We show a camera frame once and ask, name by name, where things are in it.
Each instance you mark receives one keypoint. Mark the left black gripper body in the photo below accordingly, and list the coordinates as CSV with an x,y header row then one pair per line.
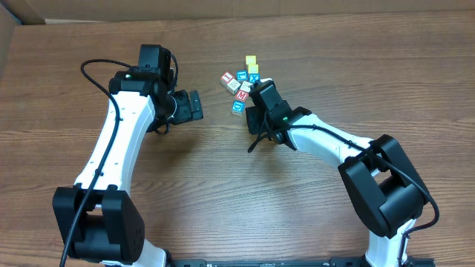
x,y
183,110

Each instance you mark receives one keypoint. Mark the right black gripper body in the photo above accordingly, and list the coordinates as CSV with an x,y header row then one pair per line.
x,y
256,118

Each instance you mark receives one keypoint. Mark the blue-faced wooden block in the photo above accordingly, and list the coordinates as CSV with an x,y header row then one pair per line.
x,y
238,108

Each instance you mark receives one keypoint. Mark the red M block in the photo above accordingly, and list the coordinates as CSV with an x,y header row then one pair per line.
x,y
241,95

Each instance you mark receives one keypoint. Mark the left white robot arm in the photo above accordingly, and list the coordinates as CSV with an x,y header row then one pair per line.
x,y
97,219

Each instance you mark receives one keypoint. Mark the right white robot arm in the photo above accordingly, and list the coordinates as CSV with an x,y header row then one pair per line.
x,y
386,192

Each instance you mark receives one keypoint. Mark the white red-edged block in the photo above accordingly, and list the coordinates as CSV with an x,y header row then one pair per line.
x,y
246,86

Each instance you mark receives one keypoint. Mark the white patterned block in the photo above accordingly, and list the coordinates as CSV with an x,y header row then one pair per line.
x,y
233,86

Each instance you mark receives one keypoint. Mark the blue X block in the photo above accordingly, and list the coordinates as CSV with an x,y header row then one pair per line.
x,y
254,77

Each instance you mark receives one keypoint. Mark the blue picture block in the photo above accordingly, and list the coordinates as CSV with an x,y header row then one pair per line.
x,y
242,75

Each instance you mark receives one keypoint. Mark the red letter block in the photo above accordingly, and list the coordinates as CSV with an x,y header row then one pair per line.
x,y
226,78

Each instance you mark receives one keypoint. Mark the near yellow block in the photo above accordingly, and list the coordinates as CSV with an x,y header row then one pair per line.
x,y
252,68

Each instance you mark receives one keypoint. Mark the yellow block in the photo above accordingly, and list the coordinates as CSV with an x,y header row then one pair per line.
x,y
250,59
252,68

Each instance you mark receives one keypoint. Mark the far yellow block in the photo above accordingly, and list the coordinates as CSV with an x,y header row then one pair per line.
x,y
250,59

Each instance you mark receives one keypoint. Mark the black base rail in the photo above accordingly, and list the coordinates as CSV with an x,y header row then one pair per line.
x,y
333,262

